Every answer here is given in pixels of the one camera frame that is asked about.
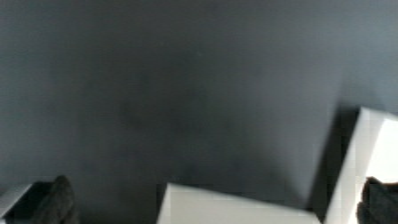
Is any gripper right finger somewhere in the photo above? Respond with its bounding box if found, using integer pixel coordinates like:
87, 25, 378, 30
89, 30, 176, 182
355, 177, 398, 224

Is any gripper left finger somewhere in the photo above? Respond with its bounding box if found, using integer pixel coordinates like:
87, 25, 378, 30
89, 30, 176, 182
0, 176, 80, 224

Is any small white cabinet block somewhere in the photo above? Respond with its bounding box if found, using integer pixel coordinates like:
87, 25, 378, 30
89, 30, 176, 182
154, 105, 398, 224

